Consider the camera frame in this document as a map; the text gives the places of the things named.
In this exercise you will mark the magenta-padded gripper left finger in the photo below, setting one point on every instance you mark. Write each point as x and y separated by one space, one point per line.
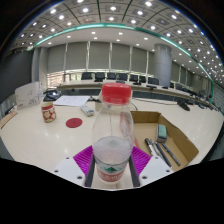
68 168

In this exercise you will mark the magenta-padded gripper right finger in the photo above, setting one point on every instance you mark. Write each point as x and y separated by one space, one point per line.
155 168

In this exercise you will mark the clear red-capped water bottle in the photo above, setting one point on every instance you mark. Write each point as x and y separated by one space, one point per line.
113 133

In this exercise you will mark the black marker pen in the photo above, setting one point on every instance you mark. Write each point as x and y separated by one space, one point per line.
171 154
149 145
162 153

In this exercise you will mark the grey-green whiteboard eraser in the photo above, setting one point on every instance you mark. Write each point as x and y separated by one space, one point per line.
162 132

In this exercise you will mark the flat round red coaster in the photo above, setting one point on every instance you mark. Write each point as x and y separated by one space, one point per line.
74 122

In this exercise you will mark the open brown cardboard box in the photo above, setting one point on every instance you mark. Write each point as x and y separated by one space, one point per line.
146 117

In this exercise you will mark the red floral cup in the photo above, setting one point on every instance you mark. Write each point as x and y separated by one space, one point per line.
48 113

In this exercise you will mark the white paper sheet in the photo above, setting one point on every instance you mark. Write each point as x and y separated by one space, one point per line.
71 100

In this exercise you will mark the black desktop microphone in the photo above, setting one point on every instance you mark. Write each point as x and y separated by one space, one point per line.
183 106

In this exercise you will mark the black conference phone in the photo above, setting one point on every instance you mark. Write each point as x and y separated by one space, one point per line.
52 95

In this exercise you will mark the flat brown cardboard piece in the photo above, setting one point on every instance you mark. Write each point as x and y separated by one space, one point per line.
7 119

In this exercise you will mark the black office chairs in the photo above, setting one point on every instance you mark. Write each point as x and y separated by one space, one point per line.
100 76

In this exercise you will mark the round ceiling lights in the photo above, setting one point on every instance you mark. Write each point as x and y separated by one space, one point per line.
113 8

